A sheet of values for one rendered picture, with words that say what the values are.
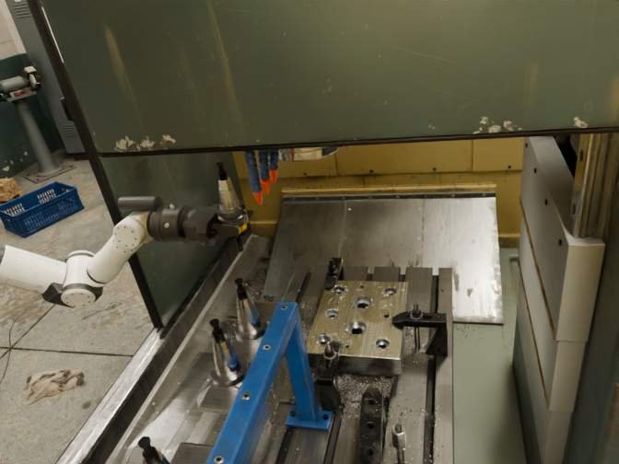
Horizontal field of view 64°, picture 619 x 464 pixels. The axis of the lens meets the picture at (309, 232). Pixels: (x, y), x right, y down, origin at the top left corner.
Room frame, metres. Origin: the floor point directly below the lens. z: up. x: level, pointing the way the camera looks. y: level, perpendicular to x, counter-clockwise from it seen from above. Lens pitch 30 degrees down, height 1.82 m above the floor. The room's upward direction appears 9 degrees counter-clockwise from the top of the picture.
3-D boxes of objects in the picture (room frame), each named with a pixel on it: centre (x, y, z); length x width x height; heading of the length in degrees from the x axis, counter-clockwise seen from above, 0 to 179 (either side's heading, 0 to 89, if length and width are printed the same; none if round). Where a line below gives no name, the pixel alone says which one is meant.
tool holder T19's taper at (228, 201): (0.98, 0.16, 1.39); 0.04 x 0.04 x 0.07
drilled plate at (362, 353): (0.99, -0.09, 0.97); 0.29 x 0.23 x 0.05; 162
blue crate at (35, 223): (4.22, 2.38, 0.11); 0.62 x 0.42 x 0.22; 138
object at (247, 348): (0.68, 0.16, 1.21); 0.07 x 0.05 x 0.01; 72
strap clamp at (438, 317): (0.92, -0.23, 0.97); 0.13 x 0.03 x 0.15; 72
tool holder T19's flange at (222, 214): (0.98, 0.16, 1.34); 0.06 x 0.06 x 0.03
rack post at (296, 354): (0.77, 0.07, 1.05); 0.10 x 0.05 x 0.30; 72
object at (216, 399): (0.57, 0.19, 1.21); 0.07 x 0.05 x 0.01; 72
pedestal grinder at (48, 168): (5.51, 2.82, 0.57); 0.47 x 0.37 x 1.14; 132
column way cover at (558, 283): (0.77, -0.44, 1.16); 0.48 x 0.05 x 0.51; 162
